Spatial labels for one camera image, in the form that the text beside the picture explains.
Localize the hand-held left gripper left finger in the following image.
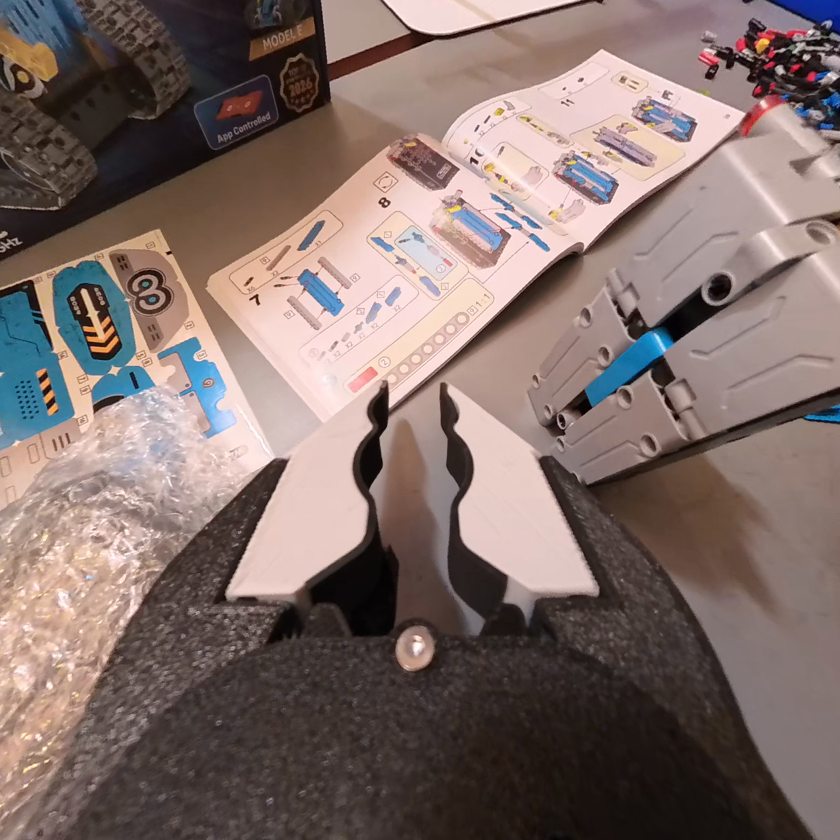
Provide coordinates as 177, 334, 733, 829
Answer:
224, 382, 391, 602

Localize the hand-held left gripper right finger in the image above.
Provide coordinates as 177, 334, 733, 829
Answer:
440, 382, 601, 635

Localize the partly built toy brick model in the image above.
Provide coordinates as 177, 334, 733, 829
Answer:
528, 98, 840, 487

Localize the clear bubble wrap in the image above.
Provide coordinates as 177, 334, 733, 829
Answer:
0, 387, 263, 808

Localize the open instruction booklet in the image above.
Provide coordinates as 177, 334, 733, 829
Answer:
206, 49, 749, 424

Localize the blue sticker sheet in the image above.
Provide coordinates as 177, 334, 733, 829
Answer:
0, 228, 275, 513

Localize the dark toy product box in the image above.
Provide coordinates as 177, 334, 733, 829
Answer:
0, 0, 331, 260

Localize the white lamp stand base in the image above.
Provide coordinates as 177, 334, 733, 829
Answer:
381, 0, 605, 35

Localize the scatter of small pins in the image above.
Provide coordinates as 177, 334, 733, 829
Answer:
699, 16, 840, 142

